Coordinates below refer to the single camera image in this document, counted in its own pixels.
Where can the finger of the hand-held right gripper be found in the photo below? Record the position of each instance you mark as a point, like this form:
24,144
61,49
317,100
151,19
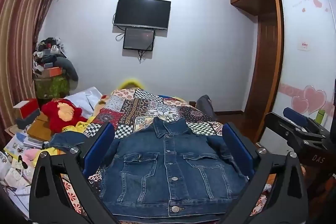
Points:
278,123
295,115

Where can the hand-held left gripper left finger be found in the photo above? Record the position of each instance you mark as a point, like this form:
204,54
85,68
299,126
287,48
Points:
98,146

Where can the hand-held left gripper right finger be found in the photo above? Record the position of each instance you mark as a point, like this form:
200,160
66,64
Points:
237,146

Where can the blue denim jacket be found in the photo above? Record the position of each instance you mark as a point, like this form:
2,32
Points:
168,161

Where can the green bottle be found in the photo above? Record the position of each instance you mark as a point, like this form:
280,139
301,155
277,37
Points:
320,117

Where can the yellow cloth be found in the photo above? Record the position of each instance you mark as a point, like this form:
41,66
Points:
78,125

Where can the wooden wardrobe with white door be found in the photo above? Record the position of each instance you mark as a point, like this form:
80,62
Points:
307,69

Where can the red plush toy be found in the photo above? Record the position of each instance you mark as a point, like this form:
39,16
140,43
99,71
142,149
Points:
59,115

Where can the white pillow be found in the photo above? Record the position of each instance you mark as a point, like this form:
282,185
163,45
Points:
84,98

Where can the patchwork printed blanket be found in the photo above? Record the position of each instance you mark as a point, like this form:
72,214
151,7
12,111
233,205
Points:
147,108

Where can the brown cardboard box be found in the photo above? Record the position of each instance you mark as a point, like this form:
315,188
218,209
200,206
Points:
39,127

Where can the pink cloth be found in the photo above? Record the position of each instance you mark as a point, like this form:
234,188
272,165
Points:
31,157

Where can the yellow plush item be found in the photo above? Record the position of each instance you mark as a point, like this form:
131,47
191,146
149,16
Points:
130,83

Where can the pile of books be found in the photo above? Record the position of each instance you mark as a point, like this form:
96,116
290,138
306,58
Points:
23,144

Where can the green patterned cloth cover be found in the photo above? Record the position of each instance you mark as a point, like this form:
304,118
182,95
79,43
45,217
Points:
51,87

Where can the red and white box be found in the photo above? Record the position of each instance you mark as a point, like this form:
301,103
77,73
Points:
27,108

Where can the white power strip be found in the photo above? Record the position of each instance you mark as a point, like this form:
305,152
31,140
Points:
18,164

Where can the orange box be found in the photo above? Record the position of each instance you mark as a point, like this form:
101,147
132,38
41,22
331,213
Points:
51,72

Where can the pile of mixed clutter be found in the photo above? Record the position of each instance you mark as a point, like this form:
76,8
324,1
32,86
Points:
46,52

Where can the striped brown curtain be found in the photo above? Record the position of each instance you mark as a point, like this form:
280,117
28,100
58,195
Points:
18,29

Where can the wooden wardrobe frame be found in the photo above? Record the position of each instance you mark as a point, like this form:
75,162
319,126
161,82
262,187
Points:
267,56

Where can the small black wall monitor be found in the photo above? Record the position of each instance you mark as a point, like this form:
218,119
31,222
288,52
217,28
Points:
139,39

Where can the black wall television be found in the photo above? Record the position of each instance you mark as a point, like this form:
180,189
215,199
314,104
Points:
143,12

